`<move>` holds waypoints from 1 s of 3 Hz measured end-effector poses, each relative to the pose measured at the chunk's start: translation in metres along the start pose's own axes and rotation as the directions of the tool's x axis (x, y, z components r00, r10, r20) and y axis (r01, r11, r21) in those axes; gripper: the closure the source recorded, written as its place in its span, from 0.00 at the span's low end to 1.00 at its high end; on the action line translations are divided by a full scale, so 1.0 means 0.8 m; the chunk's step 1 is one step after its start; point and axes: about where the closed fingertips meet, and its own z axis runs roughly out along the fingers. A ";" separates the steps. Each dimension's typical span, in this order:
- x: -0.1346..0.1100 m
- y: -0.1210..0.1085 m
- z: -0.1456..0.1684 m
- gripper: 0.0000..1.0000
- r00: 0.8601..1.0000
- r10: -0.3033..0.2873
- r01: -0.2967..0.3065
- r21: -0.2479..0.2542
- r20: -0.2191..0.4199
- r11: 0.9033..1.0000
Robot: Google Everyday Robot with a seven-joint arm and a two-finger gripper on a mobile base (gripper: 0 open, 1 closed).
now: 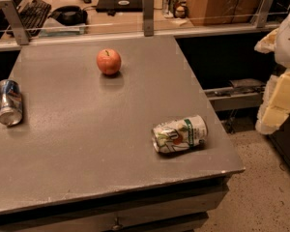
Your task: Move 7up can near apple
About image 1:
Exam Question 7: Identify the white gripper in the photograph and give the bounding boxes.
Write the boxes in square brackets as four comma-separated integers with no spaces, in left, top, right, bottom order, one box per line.
[254,13,290,134]

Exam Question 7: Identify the black keyboard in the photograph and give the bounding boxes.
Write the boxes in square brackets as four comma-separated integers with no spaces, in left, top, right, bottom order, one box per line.
[15,0,51,37]

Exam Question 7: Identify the wooden box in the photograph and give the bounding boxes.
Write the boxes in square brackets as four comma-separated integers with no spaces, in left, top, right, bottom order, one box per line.
[186,0,261,26]

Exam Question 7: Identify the black headphones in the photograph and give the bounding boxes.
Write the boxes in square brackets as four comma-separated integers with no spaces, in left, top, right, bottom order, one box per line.
[50,6,88,26]

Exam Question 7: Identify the blue silver soda can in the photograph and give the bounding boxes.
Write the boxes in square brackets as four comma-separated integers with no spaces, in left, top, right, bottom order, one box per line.
[0,79,22,127]

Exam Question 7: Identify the cans on back desk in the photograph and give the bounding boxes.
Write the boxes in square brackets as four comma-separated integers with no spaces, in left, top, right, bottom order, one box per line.
[162,0,179,17]

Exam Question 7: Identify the grey shelf with tools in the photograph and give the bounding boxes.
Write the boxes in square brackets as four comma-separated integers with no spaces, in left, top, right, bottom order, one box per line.
[204,78,266,111]

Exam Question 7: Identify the metal bracket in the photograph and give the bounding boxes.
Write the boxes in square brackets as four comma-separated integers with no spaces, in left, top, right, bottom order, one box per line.
[142,0,154,37]
[0,0,30,45]
[253,0,274,28]

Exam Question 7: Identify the metal bracket left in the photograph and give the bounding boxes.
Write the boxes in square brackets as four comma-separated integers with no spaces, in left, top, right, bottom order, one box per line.
[0,0,30,45]

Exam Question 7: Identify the red apple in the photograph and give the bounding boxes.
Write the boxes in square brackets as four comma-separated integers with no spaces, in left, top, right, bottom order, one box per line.
[96,48,122,75]

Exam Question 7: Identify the small round jar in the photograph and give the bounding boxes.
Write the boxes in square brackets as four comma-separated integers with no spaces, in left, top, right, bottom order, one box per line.
[175,6,187,18]

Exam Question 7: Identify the white green 7up can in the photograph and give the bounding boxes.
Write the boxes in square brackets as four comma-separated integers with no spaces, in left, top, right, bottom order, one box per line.
[152,115,208,154]

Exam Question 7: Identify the metal bracket right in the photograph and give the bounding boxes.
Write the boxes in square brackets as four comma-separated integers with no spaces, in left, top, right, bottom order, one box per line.
[253,0,274,28]

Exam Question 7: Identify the grey drawer cabinet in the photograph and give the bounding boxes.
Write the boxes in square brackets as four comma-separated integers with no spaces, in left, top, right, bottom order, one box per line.
[0,177,228,232]

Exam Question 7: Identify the metal bracket middle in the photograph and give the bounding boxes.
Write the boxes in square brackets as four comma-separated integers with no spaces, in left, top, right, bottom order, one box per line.
[142,0,154,37]

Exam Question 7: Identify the black laptop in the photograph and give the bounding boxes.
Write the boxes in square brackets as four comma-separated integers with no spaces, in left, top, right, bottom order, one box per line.
[96,0,143,13]

